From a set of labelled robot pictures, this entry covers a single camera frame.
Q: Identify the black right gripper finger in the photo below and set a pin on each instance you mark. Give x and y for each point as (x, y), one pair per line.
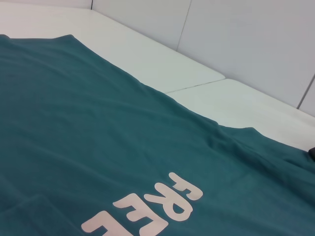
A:
(312, 153)

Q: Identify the teal t-shirt with FREE print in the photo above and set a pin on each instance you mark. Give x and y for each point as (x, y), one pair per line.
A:
(98, 127)

